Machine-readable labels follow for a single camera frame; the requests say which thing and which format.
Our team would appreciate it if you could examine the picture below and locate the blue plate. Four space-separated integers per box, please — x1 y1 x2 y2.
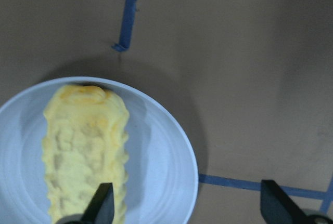
1 77 198 223

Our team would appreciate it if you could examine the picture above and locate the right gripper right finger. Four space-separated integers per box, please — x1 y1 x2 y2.
260 180 312 224

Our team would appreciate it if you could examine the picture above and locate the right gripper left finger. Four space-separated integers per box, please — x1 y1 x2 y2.
79 182 115 224

